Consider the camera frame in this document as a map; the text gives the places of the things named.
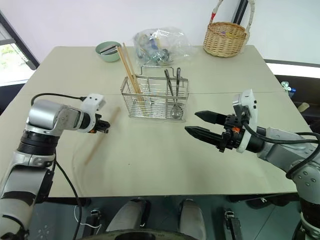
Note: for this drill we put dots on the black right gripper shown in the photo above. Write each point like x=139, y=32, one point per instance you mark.
x=231, y=130

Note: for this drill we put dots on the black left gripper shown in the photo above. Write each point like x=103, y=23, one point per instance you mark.
x=98, y=125

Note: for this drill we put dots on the wooden chopstick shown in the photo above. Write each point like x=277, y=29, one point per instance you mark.
x=130, y=62
x=101, y=138
x=127, y=71

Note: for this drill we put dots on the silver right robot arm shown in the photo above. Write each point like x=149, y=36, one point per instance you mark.
x=280, y=145

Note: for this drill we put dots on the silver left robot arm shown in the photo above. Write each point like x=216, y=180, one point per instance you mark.
x=42, y=115

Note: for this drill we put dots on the metal spoon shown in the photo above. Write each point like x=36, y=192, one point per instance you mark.
x=168, y=81
x=177, y=80

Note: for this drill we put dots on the green bowl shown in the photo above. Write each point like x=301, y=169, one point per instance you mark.
x=108, y=57

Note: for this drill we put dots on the grey metal rectangular piece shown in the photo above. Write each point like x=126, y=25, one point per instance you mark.
x=108, y=49

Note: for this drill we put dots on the green and blue small object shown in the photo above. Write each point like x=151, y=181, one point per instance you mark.
x=288, y=88

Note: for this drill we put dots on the grey rounded leg cover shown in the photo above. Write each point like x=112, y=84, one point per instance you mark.
x=191, y=217
x=127, y=215

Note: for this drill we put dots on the black foot with white mark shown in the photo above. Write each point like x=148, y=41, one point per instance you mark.
x=258, y=202

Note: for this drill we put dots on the clear plastic bag with items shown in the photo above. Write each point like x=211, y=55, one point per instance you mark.
x=162, y=42

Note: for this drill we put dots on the beige cork cylinder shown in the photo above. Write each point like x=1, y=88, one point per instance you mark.
x=303, y=107

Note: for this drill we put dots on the dark rounded rim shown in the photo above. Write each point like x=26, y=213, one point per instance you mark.
x=140, y=235

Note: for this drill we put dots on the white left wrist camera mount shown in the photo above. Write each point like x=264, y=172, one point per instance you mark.
x=93, y=100

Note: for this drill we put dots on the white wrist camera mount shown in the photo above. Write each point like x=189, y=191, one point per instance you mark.
x=93, y=100
x=250, y=100

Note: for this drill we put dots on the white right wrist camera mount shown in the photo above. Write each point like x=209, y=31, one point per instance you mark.
x=250, y=100

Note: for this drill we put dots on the black metal bracket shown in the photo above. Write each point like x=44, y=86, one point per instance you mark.
x=95, y=221
x=233, y=225

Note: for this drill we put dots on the dark window frame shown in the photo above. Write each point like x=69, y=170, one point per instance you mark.
x=22, y=47

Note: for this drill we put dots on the black metal rail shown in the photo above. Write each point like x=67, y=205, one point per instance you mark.
x=239, y=11

